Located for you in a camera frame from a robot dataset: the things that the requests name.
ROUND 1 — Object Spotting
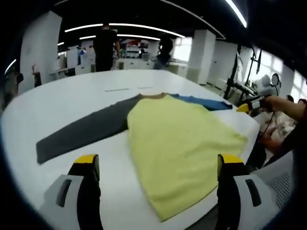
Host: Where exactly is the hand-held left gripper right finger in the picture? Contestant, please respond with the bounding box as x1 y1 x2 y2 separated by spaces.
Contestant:
215 153 281 230

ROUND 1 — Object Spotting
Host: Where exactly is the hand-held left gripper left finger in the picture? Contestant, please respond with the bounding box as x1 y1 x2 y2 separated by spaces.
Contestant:
38 154 104 230

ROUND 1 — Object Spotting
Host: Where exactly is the multicoloured long-sleeved garment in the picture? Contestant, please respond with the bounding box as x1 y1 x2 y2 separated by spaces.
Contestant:
35 92 249 222

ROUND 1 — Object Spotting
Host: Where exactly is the person's right hand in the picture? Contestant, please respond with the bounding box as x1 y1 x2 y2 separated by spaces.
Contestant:
262 95 279 112

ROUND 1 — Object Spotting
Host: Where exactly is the black metal stand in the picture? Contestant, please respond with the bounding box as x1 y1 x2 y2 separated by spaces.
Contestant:
224 45 262 102

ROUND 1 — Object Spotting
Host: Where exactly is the grey mesh office chair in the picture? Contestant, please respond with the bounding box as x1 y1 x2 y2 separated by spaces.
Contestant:
251 152 295 212

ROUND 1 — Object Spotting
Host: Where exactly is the white square pillar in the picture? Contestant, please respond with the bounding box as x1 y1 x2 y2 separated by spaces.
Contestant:
19 11 62 95
186 29 217 85

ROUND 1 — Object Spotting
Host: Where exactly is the curved ceiling light strip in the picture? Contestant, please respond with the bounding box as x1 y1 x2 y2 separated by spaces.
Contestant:
224 0 248 28

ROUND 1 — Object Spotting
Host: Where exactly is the black cabinet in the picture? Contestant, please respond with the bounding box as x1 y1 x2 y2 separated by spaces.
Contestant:
33 71 42 88

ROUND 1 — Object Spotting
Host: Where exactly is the long ceiling light strip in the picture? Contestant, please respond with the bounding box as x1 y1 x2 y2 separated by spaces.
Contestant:
64 23 186 39

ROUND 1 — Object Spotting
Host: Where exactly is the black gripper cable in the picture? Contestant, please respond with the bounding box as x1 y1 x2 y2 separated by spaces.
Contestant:
262 109 277 140

